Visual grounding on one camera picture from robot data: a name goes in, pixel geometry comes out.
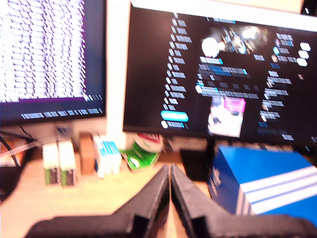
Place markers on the brown cardboard box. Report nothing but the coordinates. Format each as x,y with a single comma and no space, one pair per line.
87,156

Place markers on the black Huawei computer monitor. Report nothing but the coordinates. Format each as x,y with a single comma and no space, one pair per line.
223,74

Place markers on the green and white packet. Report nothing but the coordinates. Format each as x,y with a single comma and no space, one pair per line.
140,156

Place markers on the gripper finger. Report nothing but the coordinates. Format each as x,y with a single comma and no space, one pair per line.
153,198
188,198

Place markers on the green and white small box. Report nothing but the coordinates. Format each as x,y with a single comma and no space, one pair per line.
67,161
50,161

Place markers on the blue shoebox with hinged lid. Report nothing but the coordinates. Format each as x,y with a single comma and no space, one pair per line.
260,178

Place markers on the white box with blue print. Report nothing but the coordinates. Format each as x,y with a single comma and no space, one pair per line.
108,158
99,161
117,156

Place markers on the black monitor with purple terminal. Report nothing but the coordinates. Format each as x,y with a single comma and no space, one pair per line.
49,49

